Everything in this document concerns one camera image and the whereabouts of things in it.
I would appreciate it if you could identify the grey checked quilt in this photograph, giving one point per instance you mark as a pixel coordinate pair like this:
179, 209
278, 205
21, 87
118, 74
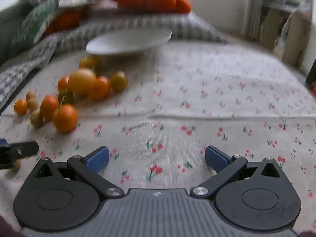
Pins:
148, 27

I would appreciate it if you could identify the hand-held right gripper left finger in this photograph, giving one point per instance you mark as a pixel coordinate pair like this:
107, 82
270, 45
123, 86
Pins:
98, 159

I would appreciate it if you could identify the green patterned pillow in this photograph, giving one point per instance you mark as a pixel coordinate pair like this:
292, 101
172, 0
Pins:
29, 27

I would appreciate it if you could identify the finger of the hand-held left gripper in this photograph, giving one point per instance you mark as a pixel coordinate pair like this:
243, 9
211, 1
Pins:
22, 150

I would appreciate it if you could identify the tangerine with stem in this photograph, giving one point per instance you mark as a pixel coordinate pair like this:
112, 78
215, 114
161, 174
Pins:
65, 118

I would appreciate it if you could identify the orange plush cushion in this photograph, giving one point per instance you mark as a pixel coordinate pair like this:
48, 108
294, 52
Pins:
64, 21

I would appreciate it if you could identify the dark green sofa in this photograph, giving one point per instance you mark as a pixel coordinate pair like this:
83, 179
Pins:
6, 17

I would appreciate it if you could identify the white ribbed plate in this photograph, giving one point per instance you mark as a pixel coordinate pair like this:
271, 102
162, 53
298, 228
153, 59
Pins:
128, 42

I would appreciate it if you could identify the green tomato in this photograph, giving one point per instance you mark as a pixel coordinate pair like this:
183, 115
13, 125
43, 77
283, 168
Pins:
65, 98
119, 81

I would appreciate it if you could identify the yellow tomato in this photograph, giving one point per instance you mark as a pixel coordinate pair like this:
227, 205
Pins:
90, 63
81, 81

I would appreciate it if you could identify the cherry-print sheet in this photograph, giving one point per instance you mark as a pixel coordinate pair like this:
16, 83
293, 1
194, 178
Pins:
197, 91

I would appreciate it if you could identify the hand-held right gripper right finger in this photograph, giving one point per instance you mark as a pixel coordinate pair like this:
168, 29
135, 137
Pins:
217, 160

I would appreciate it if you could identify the small tangerine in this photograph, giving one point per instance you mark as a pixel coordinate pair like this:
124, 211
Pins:
20, 107
63, 83

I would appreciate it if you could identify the orange tomato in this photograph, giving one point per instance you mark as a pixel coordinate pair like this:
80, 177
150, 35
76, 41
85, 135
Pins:
100, 88
49, 107

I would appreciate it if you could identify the wooden desk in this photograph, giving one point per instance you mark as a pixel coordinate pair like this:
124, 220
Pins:
284, 29

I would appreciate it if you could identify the brown longan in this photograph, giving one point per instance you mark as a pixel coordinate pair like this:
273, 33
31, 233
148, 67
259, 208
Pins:
36, 119
30, 94
32, 104

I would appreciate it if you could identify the pale curtain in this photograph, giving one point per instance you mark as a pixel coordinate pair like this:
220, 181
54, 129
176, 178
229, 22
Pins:
254, 9

